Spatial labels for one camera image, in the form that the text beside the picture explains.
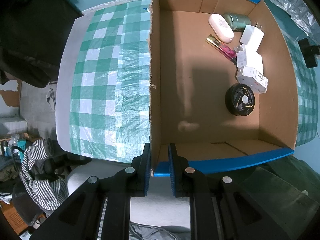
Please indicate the green round tin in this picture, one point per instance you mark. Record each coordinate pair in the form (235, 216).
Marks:
(238, 21)

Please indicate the white square charger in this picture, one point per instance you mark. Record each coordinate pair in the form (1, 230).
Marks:
(251, 38)

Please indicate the pink and gold bar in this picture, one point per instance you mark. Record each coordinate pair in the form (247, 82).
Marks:
(222, 48)

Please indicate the silver foil curtain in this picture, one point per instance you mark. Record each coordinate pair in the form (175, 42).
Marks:
(292, 7)

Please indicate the small white labelled charger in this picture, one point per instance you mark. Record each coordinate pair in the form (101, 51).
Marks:
(251, 60)

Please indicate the white angular plug adapter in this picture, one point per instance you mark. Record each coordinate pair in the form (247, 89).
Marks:
(252, 80)

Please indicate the grey mesh chair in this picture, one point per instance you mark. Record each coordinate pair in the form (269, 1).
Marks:
(27, 207)

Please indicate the brown cardboard box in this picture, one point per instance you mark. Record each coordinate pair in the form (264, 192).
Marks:
(12, 217)

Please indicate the blue cardboard box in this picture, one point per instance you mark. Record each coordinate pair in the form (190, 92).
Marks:
(200, 67)

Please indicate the teal box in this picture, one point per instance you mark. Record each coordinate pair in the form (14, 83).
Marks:
(22, 145)

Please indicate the black hanging cloth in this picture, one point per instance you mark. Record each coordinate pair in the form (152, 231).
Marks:
(32, 42)

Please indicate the white slipper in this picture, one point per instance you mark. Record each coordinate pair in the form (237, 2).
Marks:
(51, 99)

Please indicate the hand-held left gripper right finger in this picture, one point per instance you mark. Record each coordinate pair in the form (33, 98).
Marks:
(171, 170)

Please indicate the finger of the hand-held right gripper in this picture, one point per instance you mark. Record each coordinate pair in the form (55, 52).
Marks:
(310, 52)

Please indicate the camouflage cloth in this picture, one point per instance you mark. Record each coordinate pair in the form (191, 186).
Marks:
(8, 172)

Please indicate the green checked tablecloth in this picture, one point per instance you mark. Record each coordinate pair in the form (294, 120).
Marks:
(100, 80)

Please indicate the grey cloth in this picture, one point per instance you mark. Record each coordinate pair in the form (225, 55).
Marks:
(150, 232)

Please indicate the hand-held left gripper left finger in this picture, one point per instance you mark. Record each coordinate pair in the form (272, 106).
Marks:
(148, 180)

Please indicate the white oval case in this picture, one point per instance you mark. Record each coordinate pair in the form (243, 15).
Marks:
(221, 27)

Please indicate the green checkered tablecloth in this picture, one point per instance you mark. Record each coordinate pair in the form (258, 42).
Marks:
(63, 80)

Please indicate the striped cloth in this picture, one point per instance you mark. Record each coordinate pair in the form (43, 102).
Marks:
(30, 155)

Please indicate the white box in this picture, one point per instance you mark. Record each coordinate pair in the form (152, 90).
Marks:
(12, 126)

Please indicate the round black fan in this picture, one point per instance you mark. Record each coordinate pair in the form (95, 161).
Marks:
(240, 100)

